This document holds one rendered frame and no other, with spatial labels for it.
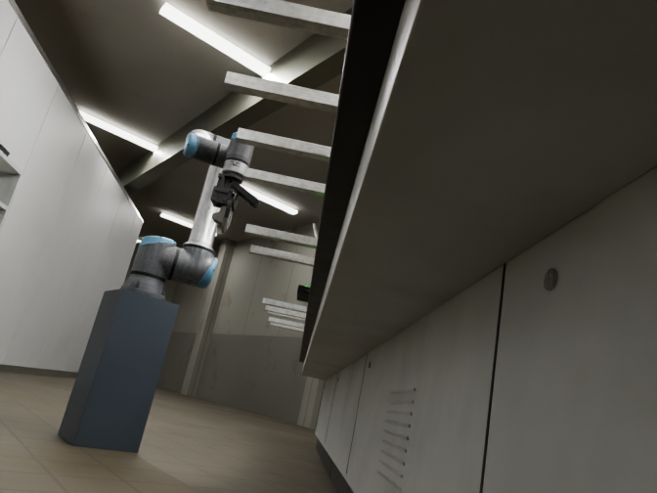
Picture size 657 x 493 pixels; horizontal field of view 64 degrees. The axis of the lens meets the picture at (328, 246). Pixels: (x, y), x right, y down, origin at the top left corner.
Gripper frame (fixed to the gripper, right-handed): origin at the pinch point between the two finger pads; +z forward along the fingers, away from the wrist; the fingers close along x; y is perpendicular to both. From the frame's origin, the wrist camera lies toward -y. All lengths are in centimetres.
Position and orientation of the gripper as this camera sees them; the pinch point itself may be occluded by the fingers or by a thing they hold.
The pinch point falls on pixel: (225, 230)
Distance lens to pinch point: 189.0
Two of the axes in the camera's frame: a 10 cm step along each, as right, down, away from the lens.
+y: -9.8, -2.1, -0.1
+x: 0.6, -2.8, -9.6
